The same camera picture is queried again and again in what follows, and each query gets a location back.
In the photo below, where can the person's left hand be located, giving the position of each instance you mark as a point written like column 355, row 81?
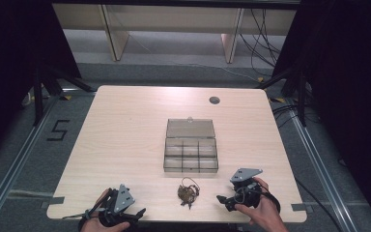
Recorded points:
column 100, row 225

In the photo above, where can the clear plastic compartment box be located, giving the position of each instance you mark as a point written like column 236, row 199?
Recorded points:
column 190, row 151

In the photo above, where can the light wooden bench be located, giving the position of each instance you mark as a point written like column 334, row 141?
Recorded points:
column 174, row 19

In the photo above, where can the person's right hand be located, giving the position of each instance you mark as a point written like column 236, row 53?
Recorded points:
column 264, row 214

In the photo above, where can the black tape floor mark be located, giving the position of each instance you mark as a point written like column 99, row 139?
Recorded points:
column 58, row 130

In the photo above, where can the grey tape strip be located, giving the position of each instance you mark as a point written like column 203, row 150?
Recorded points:
column 54, row 201
column 301, row 207

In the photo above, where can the metal floor rail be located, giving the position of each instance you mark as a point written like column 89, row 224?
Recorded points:
column 14, row 161
column 319, row 167

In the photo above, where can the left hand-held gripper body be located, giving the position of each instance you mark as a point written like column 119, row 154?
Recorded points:
column 123, row 199

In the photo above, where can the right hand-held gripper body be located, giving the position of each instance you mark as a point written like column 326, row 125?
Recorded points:
column 245, row 185

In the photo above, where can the black metal stand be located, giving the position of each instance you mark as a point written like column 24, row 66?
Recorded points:
column 298, row 87
column 46, row 83

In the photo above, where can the dark curtain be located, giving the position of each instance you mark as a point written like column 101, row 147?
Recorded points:
column 9, row 64
column 348, row 80

